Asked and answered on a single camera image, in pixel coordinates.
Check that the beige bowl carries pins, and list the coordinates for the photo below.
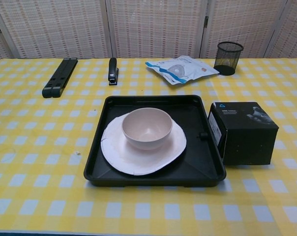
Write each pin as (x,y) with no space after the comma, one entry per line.
(147,130)

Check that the white paper plate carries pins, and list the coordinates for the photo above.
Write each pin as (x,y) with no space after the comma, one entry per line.
(138,162)

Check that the black square tray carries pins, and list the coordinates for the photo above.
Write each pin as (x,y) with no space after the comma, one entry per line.
(200,167)

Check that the white face mask package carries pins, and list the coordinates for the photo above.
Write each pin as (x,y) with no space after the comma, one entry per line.
(180,70)

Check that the black stapler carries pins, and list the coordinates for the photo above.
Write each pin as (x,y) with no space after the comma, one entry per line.
(112,71)

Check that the yellow checked tablecloth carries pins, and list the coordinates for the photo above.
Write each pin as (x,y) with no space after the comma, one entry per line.
(148,209)

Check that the woven bamboo folding screen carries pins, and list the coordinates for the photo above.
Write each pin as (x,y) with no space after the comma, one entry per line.
(153,27)

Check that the black folding laptop stand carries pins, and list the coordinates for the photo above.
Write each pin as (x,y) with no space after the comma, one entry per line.
(61,76)

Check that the black mesh pen cup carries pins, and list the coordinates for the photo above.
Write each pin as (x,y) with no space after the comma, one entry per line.
(228,61)

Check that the black cardboard box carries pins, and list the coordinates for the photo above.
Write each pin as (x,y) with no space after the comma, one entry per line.
(249,140)

